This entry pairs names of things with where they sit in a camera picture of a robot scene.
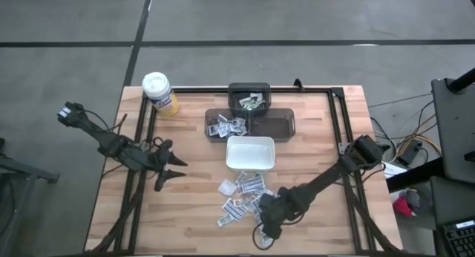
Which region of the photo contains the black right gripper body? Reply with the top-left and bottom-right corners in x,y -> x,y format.
257,189 -> 298,241

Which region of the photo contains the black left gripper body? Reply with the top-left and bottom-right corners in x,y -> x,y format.
147,137 -> 175,193

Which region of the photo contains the blue-striped white bandage packet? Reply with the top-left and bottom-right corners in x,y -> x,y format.
241,174 -> 266,194

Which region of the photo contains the plain white packet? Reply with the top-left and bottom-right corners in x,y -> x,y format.
217,179 -> 238,197

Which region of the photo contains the white plastic bin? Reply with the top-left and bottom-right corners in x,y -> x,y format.
226,135 -> 277,173

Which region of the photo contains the yellow white Lysol wipes canister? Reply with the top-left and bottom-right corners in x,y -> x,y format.
141,71 -> 180,117

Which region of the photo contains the large translucent grey bin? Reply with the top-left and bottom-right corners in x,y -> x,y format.
204,107 -> 297,143

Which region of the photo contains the small translucent grey bin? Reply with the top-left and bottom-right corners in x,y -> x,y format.
227,82 -> 272,116

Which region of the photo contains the white paper sheet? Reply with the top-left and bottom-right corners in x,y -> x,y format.
381,161 -> 408,180

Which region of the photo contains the red cloth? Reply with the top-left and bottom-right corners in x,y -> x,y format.
391,195 -> 415,218

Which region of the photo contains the grey metal stand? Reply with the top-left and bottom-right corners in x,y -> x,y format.
0,137 -> 61,257

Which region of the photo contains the black power box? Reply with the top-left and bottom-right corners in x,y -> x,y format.
396,140 -> 425,168

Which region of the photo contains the black keyboard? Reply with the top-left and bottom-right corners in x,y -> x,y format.
441,218 -> 475,257

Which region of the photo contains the dark grey side desk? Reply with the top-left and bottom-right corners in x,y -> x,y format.
430,67 -> 475,184

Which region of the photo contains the yellow cable bundle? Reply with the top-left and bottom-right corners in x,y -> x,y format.
396,114 -> 442,156

